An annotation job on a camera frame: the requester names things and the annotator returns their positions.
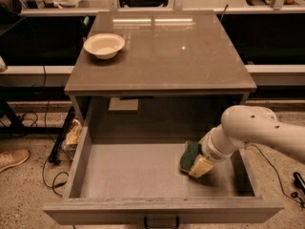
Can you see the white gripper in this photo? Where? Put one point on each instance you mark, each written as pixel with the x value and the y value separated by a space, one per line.
pixel 211 150

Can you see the green yellow sponge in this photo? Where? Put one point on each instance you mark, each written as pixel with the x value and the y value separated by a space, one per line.
pixel 192 151

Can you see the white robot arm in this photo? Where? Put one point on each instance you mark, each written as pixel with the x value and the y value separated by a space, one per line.
pixel 241 125

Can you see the open grey top drawer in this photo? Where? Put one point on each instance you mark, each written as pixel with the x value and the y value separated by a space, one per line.
pixel 123 183

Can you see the grey cabinet with counter top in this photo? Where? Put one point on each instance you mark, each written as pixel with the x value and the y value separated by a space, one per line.
pixel 175 75

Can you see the black plug right floor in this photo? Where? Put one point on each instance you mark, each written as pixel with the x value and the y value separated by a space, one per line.
pixel 299 182

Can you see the crumpled snack bag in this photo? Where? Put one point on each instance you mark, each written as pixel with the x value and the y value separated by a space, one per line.
pixel 71 139

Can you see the black folded stand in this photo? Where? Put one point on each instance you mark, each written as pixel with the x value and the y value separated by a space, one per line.
pixel 53 158

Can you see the white bowl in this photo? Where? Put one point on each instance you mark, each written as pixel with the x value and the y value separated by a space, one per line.
pixel 104 45

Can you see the tan shoe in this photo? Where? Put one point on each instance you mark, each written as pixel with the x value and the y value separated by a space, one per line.
pixel 13 158

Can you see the black drawer handle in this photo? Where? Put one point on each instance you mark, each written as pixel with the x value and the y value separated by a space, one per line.
pixel 161 223

